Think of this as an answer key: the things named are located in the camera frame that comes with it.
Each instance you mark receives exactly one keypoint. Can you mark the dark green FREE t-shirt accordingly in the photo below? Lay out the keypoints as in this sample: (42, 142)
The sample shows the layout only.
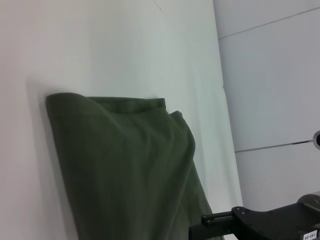
(125, 162)

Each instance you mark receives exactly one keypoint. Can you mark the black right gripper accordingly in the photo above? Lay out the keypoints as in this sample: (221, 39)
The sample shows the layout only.
(275, 225)

